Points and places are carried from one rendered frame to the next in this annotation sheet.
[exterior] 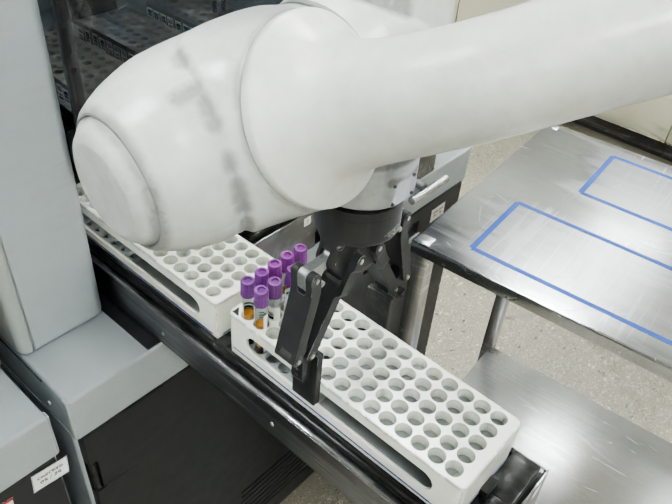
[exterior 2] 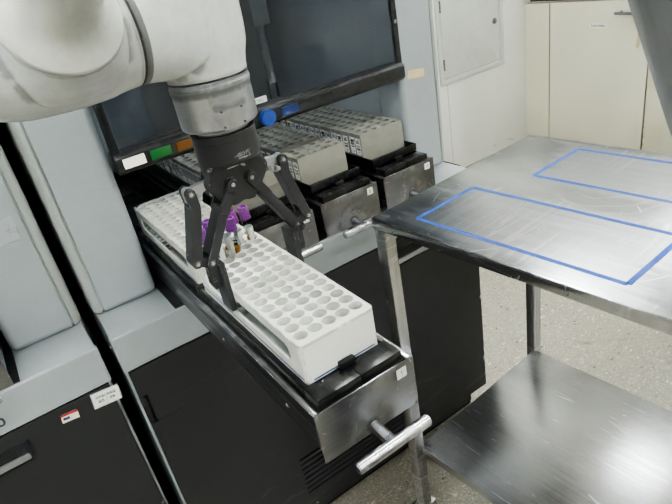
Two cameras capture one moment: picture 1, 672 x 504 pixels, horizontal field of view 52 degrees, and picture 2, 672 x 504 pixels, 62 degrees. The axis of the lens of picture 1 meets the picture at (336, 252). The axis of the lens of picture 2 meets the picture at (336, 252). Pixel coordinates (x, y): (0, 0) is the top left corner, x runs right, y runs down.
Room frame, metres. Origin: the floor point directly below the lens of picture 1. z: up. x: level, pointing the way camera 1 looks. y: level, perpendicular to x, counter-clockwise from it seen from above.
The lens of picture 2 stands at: (-0.09, -0.35, 1.22)
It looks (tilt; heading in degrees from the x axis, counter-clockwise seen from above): 28 degrees down; 22
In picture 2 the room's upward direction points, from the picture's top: 11 degrees counter-clockwise
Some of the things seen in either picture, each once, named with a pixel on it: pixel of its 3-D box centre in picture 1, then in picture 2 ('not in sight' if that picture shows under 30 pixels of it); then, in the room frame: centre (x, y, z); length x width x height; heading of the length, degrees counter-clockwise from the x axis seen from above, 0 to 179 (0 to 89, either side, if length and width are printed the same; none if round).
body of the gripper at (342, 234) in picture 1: (355, 229); (231, 163); (0.48, -0.02, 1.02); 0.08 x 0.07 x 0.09; 141
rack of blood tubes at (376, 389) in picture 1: (363, 383); (277, 298); (0.46, -0.04, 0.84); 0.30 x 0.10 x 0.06; 51
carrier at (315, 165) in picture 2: not in sight; (320, 163); (0.92, 0.05, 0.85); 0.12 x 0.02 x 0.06; 140
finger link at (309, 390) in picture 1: (307, 372); (223, 284); (0.44, 0.02, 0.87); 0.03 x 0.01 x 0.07; 51
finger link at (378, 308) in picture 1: (377, 316); (294, 250); (0.52, -0.05, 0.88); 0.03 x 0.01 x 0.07; 51
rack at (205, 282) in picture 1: (168, 244); (190, 233); (0.66, 0.21, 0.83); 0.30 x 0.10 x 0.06; 51
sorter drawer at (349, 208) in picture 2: not in sight; (273, 173); (1.07, 0.23, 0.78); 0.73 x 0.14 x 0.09; 51
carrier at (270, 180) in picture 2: not in sight; (254, 190); (0.80, 0.14, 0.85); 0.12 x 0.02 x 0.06; 142
